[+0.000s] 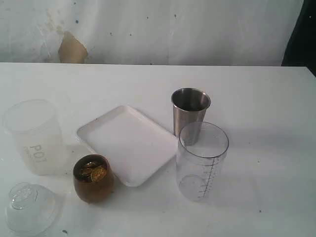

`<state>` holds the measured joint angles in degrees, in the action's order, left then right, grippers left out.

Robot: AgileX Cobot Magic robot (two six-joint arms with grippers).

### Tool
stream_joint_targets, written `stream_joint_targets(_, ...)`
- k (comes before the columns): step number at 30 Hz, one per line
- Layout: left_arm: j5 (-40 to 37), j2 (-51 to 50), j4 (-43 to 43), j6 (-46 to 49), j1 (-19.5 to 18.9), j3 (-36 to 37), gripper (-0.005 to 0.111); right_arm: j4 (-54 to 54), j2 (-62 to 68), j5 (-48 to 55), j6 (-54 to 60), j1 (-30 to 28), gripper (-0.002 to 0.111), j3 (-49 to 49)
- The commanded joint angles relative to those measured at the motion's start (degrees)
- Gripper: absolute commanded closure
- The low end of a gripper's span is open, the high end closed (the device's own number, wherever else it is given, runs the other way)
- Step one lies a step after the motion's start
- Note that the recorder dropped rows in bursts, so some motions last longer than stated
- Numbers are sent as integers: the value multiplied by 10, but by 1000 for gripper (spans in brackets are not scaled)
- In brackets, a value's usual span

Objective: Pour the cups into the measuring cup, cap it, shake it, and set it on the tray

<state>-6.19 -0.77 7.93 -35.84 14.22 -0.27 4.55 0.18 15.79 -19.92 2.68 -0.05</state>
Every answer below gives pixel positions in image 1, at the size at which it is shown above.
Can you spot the stainless steel cup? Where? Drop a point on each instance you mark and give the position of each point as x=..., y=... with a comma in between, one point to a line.
x=189, y=108

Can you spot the clear measuring cup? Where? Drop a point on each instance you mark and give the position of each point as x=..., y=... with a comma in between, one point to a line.
x=202, y=148

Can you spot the brown wooden cup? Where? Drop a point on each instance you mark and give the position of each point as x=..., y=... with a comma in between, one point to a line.
x=97, y=191

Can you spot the clear dome lid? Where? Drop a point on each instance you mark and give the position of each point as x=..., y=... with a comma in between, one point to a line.
x=31, y=209

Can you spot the white rectangular tray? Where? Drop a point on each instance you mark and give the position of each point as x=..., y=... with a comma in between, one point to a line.
x=135, y=146

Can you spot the translucent plastic POT container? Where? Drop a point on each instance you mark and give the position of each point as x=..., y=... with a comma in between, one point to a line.
x=35, y=129

